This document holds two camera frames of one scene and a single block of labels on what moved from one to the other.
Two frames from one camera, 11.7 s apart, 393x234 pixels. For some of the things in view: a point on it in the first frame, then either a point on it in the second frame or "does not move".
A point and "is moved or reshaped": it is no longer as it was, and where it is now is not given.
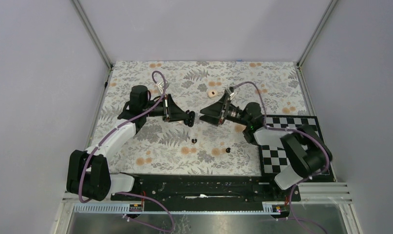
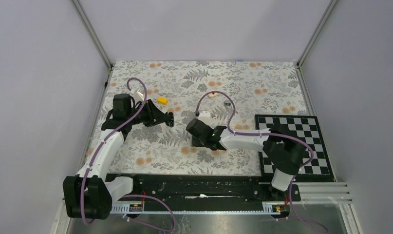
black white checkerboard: [272, 159] does not move
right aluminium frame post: [312, 40] does not move
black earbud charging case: [190, 122] is moved or reshaped
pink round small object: [212, 93] does not move
